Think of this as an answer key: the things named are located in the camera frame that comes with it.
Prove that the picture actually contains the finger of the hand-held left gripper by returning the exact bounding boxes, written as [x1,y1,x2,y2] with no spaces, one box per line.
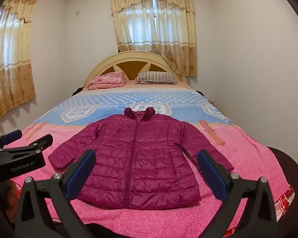
[4,133,53,155]
[0,129,23,152]

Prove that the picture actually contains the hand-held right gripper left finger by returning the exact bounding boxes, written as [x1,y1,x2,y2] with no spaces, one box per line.
[14,149,97,238]

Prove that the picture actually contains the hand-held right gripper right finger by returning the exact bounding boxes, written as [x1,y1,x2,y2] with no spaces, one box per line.
[197,149,280,238]

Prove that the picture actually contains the magenta puffer jacket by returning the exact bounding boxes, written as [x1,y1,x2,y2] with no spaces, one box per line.
[48,108,235,210]

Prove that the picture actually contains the pink and blue printed bedsheet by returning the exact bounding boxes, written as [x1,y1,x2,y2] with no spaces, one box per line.
[5,81,296,238]

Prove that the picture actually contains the narrow beige floral curtain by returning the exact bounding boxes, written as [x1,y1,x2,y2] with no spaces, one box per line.
[0,0,38,125]

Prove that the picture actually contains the dark wooden bed footboard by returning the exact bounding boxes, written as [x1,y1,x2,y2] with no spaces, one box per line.
[268,146,298,230]

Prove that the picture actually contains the folded pink floral blanket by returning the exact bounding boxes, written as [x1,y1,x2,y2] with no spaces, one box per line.
[86,71,127,91]

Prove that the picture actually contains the striped pillow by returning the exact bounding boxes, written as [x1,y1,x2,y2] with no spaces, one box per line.
[134,71,178,85]

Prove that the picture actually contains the cream wooden bed headboard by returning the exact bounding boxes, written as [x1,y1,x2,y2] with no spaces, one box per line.
[83,51,189,88]

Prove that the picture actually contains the wide beige floral curtain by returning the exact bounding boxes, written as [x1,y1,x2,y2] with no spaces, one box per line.
[111,0,197,77]

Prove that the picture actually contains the window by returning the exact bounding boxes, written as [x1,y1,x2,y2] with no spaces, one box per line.
[151,0,157,28]

